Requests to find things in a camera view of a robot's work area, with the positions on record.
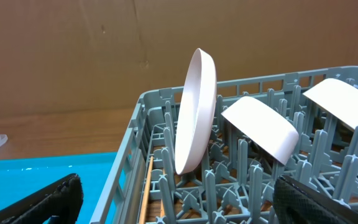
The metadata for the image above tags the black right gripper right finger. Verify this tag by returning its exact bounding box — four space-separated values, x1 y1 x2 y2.
273 175 358 224

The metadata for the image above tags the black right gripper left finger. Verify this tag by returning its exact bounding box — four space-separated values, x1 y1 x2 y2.
0 173 84 224

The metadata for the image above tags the pink bowl with rice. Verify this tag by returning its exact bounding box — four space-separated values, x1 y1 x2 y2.
222 96 299 165

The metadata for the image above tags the pink plate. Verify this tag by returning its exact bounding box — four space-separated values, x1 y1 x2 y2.
175 48 217 175

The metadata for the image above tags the grey dishwasher rack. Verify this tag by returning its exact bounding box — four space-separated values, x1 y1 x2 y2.
90 66 358 223

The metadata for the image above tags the teal serving tray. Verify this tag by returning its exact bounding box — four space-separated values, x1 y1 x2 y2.
0 152 116 223

